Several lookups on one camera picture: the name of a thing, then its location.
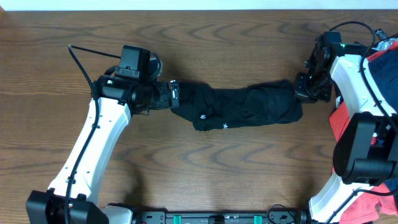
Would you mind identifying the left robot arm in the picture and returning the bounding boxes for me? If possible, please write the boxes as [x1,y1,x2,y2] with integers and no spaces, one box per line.
[25,45,180,223]

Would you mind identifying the black polo shirt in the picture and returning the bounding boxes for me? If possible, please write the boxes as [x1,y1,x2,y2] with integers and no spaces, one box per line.
[171,80,303,131]

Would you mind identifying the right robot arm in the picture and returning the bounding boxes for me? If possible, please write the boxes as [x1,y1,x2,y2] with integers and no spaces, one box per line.
[294,31,397,223]

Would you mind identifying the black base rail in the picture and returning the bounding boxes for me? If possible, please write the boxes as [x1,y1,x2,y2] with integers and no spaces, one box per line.
[108,202,312,224]

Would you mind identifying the navy blue shirt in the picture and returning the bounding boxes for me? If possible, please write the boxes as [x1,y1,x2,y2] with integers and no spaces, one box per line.
[369,50,397,111]

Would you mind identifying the red printed shirt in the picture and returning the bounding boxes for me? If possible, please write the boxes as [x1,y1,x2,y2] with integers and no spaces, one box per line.
[329,40,397,224]

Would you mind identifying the left black cable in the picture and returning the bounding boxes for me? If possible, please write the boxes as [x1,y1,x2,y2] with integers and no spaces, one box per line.
[63,44,122,224]

